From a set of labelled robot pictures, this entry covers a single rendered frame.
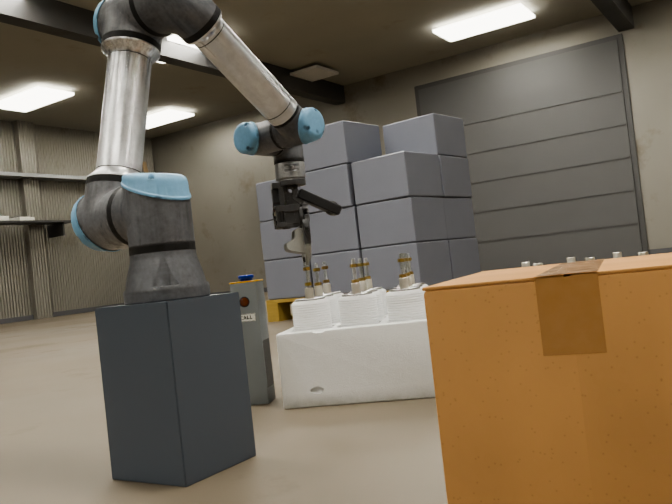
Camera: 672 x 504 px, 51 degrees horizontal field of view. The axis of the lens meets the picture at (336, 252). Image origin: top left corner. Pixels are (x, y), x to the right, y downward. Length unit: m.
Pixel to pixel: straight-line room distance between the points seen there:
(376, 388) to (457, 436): 1.06
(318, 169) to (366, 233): 0.55
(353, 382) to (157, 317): 0.63
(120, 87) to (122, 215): 0.28
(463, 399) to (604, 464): 0.12
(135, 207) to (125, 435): 0.39
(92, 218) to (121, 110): 0.22
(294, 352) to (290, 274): 2.98
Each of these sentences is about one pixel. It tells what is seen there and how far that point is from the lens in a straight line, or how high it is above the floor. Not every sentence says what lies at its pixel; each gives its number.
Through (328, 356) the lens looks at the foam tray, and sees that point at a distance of 1.68.
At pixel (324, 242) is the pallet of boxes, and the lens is 4.46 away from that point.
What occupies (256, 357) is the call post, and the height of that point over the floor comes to 0.12.
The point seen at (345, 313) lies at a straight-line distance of 1.70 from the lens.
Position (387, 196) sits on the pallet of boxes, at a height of 0.70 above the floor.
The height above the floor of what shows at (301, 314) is 0.22.
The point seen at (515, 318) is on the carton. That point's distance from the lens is 0.59.
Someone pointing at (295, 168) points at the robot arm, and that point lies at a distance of 1.73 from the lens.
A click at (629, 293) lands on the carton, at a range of 0.59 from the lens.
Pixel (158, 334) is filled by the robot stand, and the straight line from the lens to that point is 1.19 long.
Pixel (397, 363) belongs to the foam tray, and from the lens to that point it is 1.66.
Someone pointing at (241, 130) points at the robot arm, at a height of 0.66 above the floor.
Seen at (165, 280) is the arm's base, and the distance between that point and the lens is 1.24.
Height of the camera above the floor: 0.33
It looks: 1 degrees up
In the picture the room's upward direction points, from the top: 6 degrees counter-clockwise
